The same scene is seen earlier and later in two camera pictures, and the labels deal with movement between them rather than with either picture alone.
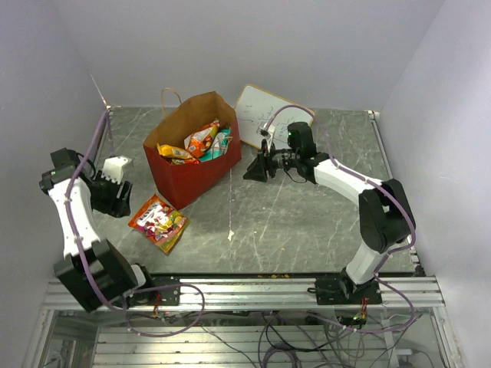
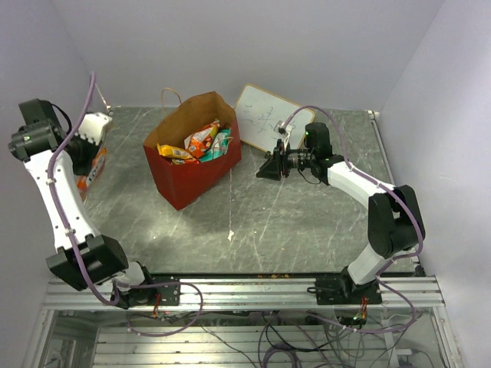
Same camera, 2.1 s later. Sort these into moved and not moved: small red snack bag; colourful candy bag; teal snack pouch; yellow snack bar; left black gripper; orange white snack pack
Moved: colourful candy bag; left black gripper
Not moved: small red snack bag; teal snack pouch; orange white snack pack; yellow snack bar
